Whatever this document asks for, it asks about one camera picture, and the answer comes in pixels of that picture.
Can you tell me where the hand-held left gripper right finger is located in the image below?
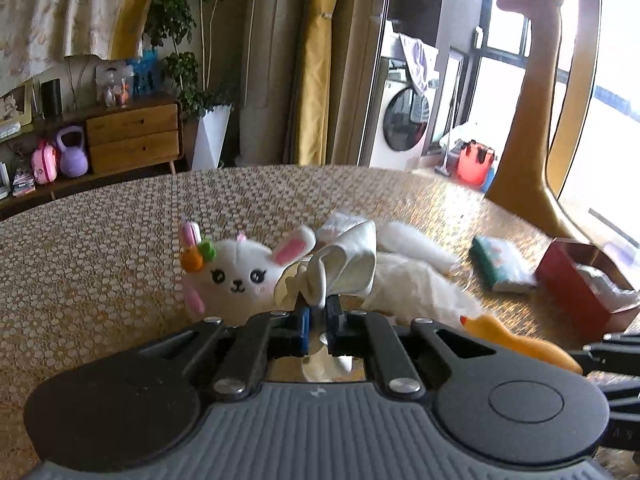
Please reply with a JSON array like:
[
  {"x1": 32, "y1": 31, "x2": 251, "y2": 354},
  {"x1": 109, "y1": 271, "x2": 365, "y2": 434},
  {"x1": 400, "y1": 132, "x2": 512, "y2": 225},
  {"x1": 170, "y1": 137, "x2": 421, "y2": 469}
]
[{"x1": 325, "y1": 295, "x2": 496, "y2": 396}]

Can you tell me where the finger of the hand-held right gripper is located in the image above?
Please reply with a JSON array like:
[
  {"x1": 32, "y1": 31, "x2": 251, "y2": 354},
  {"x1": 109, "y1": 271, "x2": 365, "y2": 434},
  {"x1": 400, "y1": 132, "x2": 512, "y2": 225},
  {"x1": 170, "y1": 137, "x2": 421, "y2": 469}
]
[
  {"x1": 570, "y1": 332, "x2": 640, "y2": 377},
  {"x1": 597, "y1": 379, "x2": 640, "y2": 456}
]

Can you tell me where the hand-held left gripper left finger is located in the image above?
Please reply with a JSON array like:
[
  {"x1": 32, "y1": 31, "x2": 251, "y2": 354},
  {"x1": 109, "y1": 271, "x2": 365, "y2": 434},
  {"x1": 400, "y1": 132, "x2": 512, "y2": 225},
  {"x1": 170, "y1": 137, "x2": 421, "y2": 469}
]
[{"x1": 140, "y1": 305, "x2": 312, "y2": 396}]

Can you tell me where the white sock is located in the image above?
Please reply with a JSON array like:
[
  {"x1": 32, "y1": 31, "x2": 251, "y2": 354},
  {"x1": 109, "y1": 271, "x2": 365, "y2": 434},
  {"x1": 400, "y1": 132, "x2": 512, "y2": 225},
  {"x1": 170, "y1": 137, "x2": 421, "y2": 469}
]
[
  {"x1": 295, "y1": 219, "x2": 378, "y2": 311},
  {"x1": 319, "y1": 211, "x2": 368, "y2": 243}
]

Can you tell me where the red tin box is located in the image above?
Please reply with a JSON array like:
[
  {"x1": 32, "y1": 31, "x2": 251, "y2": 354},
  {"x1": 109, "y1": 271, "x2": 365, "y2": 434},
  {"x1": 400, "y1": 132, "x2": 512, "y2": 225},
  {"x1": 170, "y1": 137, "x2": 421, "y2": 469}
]
[{"x1": 536, "y1": 237, "x2": 640, "y2": 342}]

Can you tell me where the white plastic bag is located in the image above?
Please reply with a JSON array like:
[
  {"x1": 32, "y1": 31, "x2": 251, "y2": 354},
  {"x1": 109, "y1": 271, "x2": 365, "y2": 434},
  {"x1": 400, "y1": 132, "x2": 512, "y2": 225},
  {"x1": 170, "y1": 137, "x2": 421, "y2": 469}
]
[{"x1": 360, "y1": 252, "x2": 496, "y2": 331}]

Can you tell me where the yellow duck toy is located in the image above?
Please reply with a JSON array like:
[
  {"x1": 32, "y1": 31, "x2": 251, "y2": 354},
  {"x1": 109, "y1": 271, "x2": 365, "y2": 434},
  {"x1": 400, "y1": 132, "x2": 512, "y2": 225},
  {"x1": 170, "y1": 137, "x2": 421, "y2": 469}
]
[{"x1": 459, "y1": 312, "x2": 585, "y2": 376}]

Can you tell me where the pale blue wipes packet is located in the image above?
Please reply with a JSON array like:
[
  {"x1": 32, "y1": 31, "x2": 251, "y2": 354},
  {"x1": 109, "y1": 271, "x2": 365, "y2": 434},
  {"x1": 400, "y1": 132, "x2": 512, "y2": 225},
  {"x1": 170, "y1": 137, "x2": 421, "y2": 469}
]
[{"x1": 575, "y1": 264, "x2": 640, "y2": 311}]

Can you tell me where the white bunny plush toy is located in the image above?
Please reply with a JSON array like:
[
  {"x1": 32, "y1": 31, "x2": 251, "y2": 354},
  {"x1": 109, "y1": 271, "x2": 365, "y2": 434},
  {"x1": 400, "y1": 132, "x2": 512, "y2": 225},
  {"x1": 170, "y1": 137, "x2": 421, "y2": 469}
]
[{"x1": 179, "y1": 220, "x2": 317, "y2": 323}]

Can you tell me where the white fluffy plush piece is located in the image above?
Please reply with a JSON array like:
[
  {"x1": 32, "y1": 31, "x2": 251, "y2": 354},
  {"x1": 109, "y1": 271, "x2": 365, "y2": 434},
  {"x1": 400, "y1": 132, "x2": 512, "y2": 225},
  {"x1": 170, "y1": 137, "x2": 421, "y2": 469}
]
[{"x1": 376, "y1": 221, "x2": 462, "y2": 276}]

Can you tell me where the green white tissue pack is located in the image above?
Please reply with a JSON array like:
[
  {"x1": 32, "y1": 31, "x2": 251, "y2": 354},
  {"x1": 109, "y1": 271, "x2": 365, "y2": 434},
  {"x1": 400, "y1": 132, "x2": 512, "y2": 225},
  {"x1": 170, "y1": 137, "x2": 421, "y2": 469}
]
[{"x1": 470, "y1": 235, "x2": 538, "y2": 293}]

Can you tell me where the white tall planter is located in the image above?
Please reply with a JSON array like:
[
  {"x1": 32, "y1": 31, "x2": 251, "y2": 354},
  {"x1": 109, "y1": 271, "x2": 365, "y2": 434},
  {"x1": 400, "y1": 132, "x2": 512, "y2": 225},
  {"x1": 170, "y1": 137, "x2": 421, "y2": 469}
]
[{"x1": 191, "y1": 104, "x2": 233, "y2": 171}]

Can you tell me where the white washing machine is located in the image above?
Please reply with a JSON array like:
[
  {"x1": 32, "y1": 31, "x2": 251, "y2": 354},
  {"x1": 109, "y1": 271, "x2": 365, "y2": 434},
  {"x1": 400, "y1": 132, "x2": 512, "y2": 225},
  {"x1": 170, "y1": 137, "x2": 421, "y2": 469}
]
[{"x1": 367, "y1": 32, "x2": 441, "y2": 171}]

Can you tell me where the yellow curtain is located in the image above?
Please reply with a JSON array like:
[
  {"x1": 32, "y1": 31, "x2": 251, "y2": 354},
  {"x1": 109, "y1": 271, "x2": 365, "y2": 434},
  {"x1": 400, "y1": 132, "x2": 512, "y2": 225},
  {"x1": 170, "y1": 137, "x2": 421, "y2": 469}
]
[{"x1": 292, "y1": 0, "x2": 348, "y2": 166}]

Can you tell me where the wooden sideboard with drawers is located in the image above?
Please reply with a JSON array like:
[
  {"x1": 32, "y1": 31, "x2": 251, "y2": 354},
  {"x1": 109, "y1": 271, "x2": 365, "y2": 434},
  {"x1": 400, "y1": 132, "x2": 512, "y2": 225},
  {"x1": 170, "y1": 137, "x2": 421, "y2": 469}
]
[{"x1": 0, "y1": 92, "x2": 187, "y2": 221}]

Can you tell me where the mustard giraffe statue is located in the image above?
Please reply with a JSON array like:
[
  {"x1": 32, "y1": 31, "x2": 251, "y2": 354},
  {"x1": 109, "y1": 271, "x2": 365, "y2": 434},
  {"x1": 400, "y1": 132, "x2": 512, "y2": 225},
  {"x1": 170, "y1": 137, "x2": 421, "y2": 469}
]
[{"x1": 484, "y1": 0, "x2": 576, "y2": 241}]

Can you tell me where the purple cloth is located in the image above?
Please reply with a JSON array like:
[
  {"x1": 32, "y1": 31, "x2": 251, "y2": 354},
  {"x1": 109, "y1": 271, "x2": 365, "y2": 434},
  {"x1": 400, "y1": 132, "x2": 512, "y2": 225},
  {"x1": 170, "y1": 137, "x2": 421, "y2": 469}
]
[{"x1": 399, "y1": 34, "x2": 435, "y2": 93}]

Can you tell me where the purple kettlebell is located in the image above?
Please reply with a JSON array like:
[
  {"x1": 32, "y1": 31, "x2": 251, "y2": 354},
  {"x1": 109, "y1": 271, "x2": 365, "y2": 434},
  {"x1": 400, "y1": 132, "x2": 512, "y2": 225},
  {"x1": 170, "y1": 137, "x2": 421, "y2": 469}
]
[{"x1": 54, "y1": 126, "x2": 90, "y2": 178}]

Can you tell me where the blue bottles pack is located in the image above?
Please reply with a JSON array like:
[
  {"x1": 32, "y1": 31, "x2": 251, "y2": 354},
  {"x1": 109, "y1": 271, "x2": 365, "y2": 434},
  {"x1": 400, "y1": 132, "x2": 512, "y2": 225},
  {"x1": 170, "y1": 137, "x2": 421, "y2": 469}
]
[{"x1": 127, "y1": 50, "x2": 163, "y2": 98}]

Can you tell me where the pink toy case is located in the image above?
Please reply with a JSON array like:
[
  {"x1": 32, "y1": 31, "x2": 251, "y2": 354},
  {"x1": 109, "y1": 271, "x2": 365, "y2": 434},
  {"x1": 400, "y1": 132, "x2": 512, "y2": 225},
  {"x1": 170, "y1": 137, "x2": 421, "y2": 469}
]
[{"x1": 31, "y1": 141, "x2": 62, "y2": 186}]

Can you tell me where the clear toy package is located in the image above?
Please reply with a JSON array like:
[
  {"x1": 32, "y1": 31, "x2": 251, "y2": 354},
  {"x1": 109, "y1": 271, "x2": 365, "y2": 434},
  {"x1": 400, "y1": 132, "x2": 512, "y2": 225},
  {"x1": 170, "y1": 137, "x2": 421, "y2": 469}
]
[{"x1": 95, "y1": 61, "x2": 135, "y2": 107}]

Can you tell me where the stack of small books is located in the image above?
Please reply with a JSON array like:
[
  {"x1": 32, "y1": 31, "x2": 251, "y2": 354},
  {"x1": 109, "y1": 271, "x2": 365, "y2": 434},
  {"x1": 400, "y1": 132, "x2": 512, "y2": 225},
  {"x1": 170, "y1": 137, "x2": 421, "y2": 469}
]
[{"x1": 10, "y1": 166, "x2": 37, "y2": 199}]

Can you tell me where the green potted tree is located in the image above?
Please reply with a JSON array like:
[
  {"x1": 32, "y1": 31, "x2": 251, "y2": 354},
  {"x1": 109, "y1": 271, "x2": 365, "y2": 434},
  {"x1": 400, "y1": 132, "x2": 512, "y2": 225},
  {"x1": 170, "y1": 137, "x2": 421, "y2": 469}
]
[{"x1": 142, "y1": 0, "x2": 246, "y2": 121}]

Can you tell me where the black cylinder speaker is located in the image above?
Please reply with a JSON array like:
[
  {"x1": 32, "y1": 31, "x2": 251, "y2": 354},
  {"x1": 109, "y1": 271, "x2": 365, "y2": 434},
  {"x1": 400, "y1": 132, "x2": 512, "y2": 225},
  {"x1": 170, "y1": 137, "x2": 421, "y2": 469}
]
[{"x1": 40, "y1": 79, "x2": 64, "y2": 119}]

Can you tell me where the yellow fabric panel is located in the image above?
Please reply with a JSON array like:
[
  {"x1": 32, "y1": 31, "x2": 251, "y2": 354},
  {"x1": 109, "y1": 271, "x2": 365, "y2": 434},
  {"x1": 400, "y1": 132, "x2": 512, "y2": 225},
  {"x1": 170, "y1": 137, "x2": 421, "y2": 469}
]
[{"x1": 110, "y1": 0, "x2": 168, "y2": 61}]

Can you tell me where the floral draped cloth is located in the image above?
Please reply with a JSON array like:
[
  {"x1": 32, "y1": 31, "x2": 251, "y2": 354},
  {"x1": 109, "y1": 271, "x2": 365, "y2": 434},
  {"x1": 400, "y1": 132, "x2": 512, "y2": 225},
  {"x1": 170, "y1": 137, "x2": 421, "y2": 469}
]
[{"x1": 0, "y1": 0, "x2": 151, "y2": 93}]

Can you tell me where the photo frame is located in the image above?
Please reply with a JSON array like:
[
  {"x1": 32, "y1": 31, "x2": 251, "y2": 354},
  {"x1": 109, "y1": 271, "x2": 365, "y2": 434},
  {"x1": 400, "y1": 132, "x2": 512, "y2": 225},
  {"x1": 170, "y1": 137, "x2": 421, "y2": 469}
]
[{"x1": 0, "y1": 84, "x2": 33, "y2": 128}]

